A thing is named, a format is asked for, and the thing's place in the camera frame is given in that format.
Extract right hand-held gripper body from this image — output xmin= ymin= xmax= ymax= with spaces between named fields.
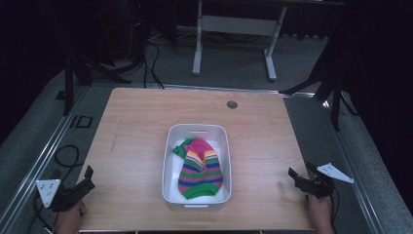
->
xmin=294 ymin=162 xmax=356 ymax=200

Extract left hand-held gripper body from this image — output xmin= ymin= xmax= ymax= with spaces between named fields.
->
xmin=35 ymin=177 xmax=86 ymax=213

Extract white plastic basket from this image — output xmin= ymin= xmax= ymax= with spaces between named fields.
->
xmin=161 ymin=123 xmax=233 ymax=210

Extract colourful striped knit garment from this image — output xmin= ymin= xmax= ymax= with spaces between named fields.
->
xmin=171 ymin=136 xmax=225 ymax=201

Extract person's right hand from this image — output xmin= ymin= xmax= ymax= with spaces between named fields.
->
xmin=307 ymin=194 xmax=336 ymax=234

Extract person's left hand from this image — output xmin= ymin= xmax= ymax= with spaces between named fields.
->
xmin=55 ymin=199 xmax=88 ymax=234

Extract black tripod stand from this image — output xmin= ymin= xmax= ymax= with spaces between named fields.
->
xmin=55 ymin=53 xmax=132 ymax=117
xmin=280 ymin=61 xmax=359 ymax=133

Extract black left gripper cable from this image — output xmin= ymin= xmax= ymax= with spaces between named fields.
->
xmin=31 ymin=189 xmax=56 ymax=234

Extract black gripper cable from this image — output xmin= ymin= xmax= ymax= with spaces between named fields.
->
xmin=330 ymin=186 xmax=341 ymax=226
xmin=31 ymin=189 xmax=56 ymax=234

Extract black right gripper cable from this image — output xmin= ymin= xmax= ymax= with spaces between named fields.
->
xmin=330 ymin=186 xmax=341 ymax=226

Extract metal floor rail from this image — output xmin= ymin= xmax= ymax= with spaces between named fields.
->
xmin=319 ymin=98 xmax=386 ymax=234
xmin=0 ymin=87 xmax=91 ymax=230
xmin=144 ymin=83 xmax=317 ymax=98

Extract black looped floor cable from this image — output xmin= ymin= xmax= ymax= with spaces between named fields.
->
xmin=54 ymin=144 xmax=81 ymax=183

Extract black floor cables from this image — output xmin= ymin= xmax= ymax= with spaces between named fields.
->
xmin=140 ymin=19 xmax=166 ymax=90

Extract white metal desk frame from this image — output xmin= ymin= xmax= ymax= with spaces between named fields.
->
xmin=192 ymin=0 xmax=288 ymax=82

